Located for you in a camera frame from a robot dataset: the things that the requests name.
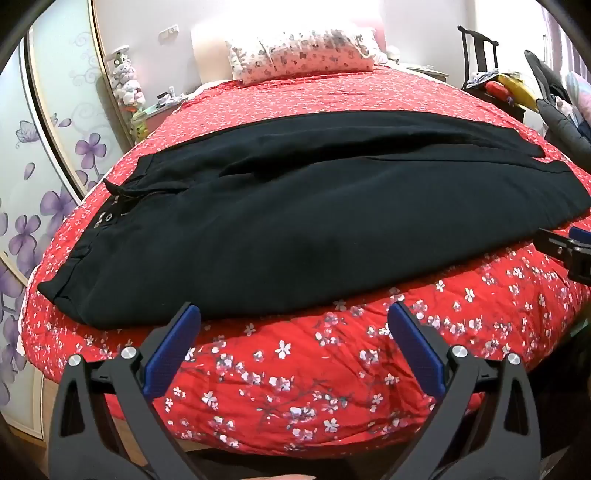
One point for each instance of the cream padded headboard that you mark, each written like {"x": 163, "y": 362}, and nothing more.
{"x": 207, "y": 55}

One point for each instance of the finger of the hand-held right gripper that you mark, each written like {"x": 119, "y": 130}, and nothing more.
{"x": 579, "y": 258}

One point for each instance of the stack of plush toys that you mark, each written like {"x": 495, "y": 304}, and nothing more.
{"x": 127, "y": 87}

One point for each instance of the yellow plush toy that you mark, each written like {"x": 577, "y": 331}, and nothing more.
{"x": 519, "y": 90}

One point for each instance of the black pants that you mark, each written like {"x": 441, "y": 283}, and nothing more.
{"x": 277, "y": 221}

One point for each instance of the purple flower wardrobe door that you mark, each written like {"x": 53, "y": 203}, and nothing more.
{"x": 41, "y": 152}

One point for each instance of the cluttered bedside table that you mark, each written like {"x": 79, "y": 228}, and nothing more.
{"x": 159, "y": 108}

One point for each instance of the small white lamp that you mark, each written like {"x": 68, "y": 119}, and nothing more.
{"x": 394, "y": 54}

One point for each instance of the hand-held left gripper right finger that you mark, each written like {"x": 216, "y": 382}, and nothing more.
{"x": 418, "y": 355}

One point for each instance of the white patterned pillow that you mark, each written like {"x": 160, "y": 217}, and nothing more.
{"x": 295, "y": 53}

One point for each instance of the white wall socket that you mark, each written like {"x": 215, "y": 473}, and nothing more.
{"x": 168, "y": 33}

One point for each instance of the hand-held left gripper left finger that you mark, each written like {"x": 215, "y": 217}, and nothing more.
{"x": 168, "y": 355}

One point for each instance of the red floral bedspread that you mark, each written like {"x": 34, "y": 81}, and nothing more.
{"x": 300, "y": 392}

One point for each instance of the grey padded jacket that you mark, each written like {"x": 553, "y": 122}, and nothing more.
{"x": 558, "y": 124}

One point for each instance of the pink curtain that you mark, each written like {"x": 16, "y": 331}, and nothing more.
{"x": 561, "y": 50}

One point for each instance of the wooden bedside table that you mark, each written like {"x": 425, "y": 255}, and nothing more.
{"x": 429, "y": 73}

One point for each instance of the pastel pink blanket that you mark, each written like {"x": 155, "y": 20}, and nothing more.
{"x": 579, "y": 92}

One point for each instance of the black wooden chair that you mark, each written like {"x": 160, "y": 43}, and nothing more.
{"x": 478, "y": 50}

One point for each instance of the red plush toy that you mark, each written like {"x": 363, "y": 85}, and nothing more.
{"x": 496, "y": 91}

